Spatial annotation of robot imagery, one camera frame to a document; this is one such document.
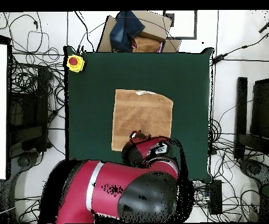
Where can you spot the tan terry towel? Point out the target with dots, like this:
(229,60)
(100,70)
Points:
(141,112)

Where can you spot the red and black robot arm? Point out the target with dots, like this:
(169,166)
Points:
(113,186)

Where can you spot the dark green table cloth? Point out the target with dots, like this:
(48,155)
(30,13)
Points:
(190,93)

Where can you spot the orange folded towel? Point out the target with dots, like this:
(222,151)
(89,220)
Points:
(145,45)

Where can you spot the yellow emergency stop button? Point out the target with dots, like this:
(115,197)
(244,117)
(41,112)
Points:
(74,63)

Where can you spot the black rectangular box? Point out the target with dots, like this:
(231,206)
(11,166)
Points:
(216,198)

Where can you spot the blue denim jeans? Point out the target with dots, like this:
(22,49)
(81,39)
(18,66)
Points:
(124,30)

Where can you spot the brown cardboard box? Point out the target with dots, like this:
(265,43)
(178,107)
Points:
(155,25)

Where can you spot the grey stand base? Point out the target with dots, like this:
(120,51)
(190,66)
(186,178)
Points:
(253,168)
(23,161)

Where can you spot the black power adapter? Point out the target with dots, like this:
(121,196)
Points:
(219,58)

